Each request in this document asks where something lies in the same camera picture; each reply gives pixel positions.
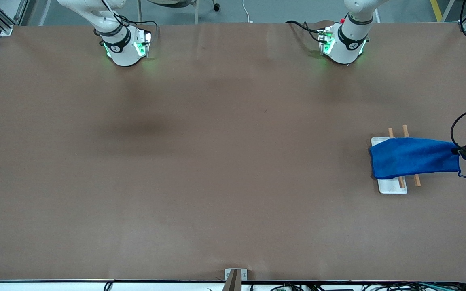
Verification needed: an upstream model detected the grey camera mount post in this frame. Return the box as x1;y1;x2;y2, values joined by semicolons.
222;270;242;291

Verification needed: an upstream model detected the black base power cable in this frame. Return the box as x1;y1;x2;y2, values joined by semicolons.
285;20;323;42
116;15;159;30

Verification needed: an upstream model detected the metal table edge bracket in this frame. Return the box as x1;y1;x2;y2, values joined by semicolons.
225;268;248;282

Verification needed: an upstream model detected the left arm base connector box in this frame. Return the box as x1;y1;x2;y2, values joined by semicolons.
318;28;335;55

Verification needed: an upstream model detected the black cable bundle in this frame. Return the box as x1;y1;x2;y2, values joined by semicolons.
249;282;466;291

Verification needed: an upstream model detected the grey chair base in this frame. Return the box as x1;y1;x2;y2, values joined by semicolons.
138;0;221;25

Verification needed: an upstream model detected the blue towel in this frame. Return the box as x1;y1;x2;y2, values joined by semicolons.
369;137;466;181

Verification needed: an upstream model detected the white floor cable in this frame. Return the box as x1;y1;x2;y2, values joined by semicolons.
242;0;254;23

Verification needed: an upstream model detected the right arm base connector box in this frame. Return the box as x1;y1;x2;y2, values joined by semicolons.
135;27;153;58

